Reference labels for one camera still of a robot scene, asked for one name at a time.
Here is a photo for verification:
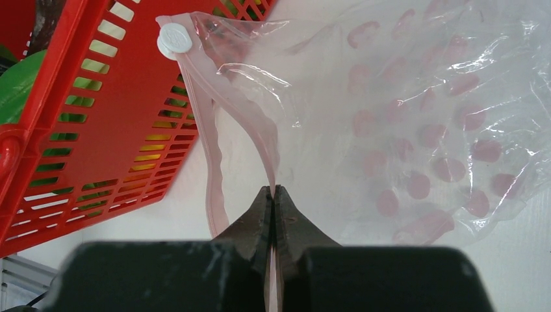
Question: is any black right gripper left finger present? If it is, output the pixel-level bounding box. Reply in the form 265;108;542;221
213;187;273;276

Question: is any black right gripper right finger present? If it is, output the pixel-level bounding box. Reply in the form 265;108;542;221
274;185;340;280

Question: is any clear pink-dotted zip bag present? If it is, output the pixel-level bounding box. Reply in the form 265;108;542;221
155;0;551;312

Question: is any red plastic basket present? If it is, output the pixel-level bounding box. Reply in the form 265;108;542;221
1;1;275;257

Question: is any green white bok choy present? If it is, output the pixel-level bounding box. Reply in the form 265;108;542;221
1;50;46;125

